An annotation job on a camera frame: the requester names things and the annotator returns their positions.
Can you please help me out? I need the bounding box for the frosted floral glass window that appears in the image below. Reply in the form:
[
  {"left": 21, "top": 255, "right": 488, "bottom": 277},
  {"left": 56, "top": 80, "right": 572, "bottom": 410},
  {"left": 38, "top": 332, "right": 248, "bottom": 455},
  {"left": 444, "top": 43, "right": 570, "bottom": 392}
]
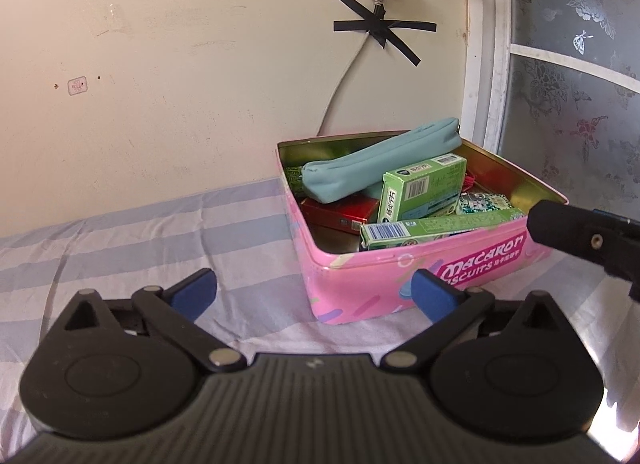
[{"left": 462, "top": 0, "right": 640, "bottom": 225}]

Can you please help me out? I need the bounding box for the teal pencil pouch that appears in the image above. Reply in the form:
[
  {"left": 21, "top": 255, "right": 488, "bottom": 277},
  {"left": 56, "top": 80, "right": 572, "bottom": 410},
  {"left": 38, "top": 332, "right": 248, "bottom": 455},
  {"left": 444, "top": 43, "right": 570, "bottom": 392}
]
[{"left": 301, "top": 117, "right": 462, "bottom": 205}]

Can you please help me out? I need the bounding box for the short green cardboard box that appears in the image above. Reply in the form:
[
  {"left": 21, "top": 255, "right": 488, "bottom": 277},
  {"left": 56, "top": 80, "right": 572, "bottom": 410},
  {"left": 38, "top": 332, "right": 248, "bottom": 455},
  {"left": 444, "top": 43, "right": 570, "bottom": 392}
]
[{"left": 376, "top": 153, "right": 468, "bottom": 224}]

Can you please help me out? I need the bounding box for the green white patterned packet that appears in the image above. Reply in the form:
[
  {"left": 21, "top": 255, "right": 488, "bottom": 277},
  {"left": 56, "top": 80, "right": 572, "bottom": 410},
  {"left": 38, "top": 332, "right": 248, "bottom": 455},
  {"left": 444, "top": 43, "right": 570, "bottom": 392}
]
[{"left": 457, "top": 190, "right": 513, "bottom": 216}]

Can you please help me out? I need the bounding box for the black tape cross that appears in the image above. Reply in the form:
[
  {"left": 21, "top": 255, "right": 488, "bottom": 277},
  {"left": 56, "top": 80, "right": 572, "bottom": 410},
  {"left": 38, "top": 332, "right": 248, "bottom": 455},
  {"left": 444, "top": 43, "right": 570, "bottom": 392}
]
[{"left": 333, "top": 0, "right": 438, "bottom": 68}]

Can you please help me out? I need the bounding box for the pink tin box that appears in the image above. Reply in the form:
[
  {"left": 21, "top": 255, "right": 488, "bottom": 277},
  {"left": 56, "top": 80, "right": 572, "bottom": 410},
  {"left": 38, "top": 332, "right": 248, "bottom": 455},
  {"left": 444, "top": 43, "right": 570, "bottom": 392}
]
[{"left": 276, "top": 130, "right": 571, "bottom": 326}]

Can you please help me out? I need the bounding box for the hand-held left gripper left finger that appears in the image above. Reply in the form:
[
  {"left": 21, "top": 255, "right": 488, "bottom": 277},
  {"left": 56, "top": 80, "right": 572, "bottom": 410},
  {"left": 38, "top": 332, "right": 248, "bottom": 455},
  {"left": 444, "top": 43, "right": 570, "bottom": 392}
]
[{"left": 50, "top": 268, "right": 247, "bottom": 373}]

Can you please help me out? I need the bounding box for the grey power cable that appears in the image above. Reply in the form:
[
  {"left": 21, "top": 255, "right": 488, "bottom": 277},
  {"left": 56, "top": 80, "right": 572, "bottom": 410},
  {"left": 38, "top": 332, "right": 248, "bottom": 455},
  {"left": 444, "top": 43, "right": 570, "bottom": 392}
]
[{"left": 316, "top": 0, "right": 385, "bottom": 137}]

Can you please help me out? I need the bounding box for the long green cardboard box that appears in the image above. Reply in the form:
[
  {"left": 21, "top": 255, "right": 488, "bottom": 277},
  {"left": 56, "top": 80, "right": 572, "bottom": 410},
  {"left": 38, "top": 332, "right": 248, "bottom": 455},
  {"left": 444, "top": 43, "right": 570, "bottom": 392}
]
[{"left": 359, "top": 208, "right": 527, "bottom": 251}]

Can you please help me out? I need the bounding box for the striped bed sheet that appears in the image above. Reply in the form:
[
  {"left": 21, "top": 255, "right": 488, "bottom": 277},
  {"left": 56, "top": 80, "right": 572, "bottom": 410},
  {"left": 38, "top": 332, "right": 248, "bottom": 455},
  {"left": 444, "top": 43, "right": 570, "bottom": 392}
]
[{"left": 0, "top": 176, "right": 640, "bottom": 447}]

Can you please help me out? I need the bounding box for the red cardboard box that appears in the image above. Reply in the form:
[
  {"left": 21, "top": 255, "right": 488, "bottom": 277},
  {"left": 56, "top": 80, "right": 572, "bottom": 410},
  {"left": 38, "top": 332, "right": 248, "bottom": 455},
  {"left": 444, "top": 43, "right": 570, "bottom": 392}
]
[{"left": 299, "top": 195, "right": 382, "bottom": 231}]

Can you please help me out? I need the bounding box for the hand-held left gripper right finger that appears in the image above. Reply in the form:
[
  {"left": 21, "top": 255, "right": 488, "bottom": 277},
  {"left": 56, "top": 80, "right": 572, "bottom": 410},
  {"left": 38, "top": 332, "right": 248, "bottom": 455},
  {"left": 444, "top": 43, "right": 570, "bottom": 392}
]
[{"left": 381, "top": 268, "right": 587, "bottom": 373}]

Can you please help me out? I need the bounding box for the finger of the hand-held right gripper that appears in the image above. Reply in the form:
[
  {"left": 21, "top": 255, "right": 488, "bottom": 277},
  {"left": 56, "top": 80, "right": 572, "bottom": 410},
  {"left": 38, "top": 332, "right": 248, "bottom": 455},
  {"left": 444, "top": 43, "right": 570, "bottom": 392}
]
[{"left": 526, "top": 200, "right": 640, "bottom": 303}]

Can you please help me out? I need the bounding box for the pink foil packet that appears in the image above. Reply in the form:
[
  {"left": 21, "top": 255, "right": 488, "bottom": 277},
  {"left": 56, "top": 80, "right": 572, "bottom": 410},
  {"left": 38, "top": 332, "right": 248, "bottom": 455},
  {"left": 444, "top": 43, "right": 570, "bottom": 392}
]
[{"left": 464, "top": 171, "right": 501, "bottom": 192}]

